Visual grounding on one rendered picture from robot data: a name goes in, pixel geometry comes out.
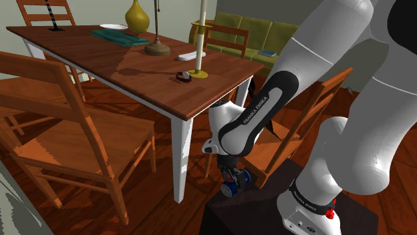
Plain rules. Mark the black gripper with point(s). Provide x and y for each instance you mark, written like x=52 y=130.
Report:
x=229 y=161

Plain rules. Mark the blue can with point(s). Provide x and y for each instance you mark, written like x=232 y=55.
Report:
x=235 y=186

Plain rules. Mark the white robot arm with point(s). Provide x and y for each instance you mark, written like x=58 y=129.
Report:
x=325 y=39

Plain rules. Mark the wooden chair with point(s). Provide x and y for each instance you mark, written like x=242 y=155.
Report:
x=264 y=153
x=228 y=31
x=36 y=88
x=62 y=11
x=81 y=136

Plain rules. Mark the dark robot stand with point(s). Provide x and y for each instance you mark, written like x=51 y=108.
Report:
x=247 y=211

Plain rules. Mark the black wristwatch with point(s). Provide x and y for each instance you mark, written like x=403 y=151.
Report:
x=179 y=78

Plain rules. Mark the white remote control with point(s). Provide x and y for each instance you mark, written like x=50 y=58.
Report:
x=189 y=56

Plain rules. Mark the blue book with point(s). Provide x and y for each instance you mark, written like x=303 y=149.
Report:
x=267 y=53

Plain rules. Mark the white candle in yellow holder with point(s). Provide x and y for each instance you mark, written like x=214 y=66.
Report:
x=200 y=35

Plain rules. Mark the brown table lamp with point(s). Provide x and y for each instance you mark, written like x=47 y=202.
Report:
x=157 y=49

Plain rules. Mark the green sofa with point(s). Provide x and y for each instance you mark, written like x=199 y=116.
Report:
x=257 y=31

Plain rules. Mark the teal folded cloth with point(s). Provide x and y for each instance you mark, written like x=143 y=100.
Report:
x=119 y=37

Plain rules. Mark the wooden table with white legs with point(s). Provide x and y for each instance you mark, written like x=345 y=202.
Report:
x=97 y=58

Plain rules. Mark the yellow vase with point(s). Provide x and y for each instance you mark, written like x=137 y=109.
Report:
x=137 y=19

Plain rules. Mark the white plate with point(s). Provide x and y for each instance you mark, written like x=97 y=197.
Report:
x=113 y=26

